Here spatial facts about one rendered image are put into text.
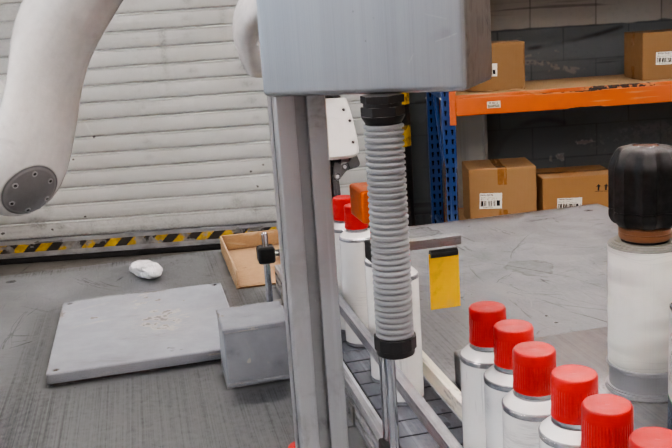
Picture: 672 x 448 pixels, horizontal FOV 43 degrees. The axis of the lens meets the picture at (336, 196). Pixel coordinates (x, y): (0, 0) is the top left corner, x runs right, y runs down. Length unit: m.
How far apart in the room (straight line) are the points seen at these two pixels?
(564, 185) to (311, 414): 4.01
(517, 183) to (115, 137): 2.36
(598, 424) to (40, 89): 0.75
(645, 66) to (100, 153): 3.13
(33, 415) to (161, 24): 4.06
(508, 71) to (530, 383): 3.99
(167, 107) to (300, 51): 4.54
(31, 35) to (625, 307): 0.76
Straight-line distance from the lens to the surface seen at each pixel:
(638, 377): 1.09
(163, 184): 5.29
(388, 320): 0.69
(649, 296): 1.05
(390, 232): 0.66
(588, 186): 4.80
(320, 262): 0.78
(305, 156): 0.76
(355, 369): 1.18
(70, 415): 1.28
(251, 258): 1.93
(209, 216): 5.29
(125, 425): 1.22
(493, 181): 4.68
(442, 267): 0.83
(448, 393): 1.03
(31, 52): 1.08
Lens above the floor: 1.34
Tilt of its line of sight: 12 degrees down
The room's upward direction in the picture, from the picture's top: 4 degrees counter-clockwise
